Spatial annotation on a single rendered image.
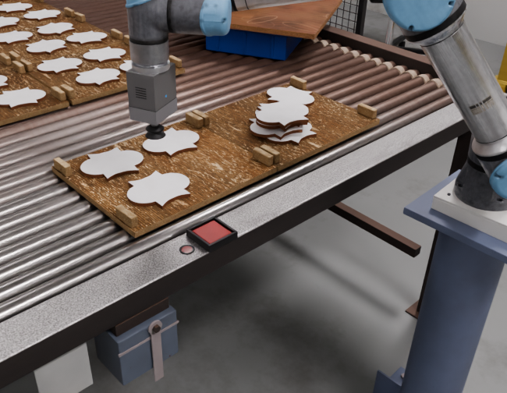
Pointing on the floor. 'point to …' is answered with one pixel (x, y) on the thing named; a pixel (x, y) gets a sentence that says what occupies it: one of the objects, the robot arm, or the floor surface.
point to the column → (449, 302)
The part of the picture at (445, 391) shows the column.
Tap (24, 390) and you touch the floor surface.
